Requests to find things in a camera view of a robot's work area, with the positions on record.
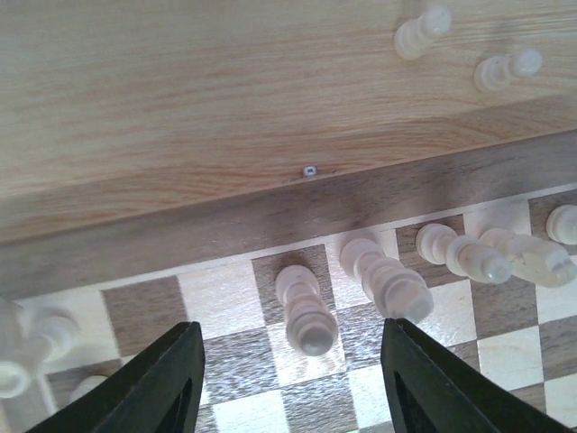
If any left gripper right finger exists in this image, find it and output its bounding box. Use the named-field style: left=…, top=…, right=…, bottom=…
left=380, top=318, right=568, bottom=432

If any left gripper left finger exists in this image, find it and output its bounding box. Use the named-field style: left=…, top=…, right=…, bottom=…
left=30, top=322, right=206, bottom=433

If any white piece pair one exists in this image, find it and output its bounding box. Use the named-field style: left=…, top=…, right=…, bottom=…
left=1, top=299, right=80, bottom=399

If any white rook chess piece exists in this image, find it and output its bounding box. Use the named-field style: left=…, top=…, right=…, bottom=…
left=545, top=205, right=577, bottom=245

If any wooden chess board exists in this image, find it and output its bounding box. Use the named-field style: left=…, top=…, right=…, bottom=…
left=1, top=132, right=576, bottom=432

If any white pawn beside board top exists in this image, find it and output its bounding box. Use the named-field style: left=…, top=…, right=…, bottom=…
left=472, top=49, right=543, bottom=93

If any white pawn top right board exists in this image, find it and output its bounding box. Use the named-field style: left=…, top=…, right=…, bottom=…
left=393, top=5, right=453, bottom=60

